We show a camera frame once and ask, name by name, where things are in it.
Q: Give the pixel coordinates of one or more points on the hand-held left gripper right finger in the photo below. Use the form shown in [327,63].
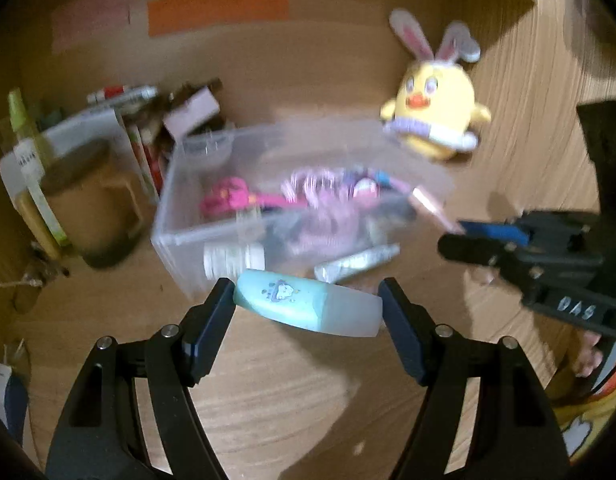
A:
[404,332]

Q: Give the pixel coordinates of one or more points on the yellow green spray bottle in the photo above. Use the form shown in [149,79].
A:
[30,160]

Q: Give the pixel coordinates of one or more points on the pink sticky note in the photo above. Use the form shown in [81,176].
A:
[90,15]

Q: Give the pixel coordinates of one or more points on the stack of books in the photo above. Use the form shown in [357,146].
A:
[147,155]

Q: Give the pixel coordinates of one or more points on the white red marker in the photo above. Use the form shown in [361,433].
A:
[120,94]

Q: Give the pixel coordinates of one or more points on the teal bottle with clear cap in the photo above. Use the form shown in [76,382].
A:
[298,302]

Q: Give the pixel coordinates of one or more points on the white blue packet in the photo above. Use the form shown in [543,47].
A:
[5,395]

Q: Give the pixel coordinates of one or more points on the pink scissors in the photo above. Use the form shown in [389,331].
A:
[222,200]

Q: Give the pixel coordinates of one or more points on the brown mug with lid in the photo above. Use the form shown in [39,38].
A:
[87,205]

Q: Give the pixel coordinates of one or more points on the small pink box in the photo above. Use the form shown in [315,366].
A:
[192,110]

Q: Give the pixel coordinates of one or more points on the clear plastic storage box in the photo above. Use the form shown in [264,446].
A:
[192,245]

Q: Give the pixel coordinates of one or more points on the person's right hand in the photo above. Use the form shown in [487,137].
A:
[588,357]

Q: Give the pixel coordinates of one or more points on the yellow printed cloth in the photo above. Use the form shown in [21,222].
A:
[593,425]

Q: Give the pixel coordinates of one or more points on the yellow chick plush toy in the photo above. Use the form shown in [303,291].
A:
[433,105]

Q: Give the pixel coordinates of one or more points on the orange sticky note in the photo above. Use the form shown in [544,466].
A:
[217,9]

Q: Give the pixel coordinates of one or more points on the small clear bowl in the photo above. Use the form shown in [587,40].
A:
[207,147]

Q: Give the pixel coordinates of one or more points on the pink patterned tube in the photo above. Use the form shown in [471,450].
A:
[430,206]

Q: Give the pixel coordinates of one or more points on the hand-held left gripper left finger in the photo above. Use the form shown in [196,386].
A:
[212,325]

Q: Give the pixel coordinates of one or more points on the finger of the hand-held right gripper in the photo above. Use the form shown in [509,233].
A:
[470,252]
[493,231]

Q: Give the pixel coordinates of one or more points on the small white bottle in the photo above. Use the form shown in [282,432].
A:
[232,260]

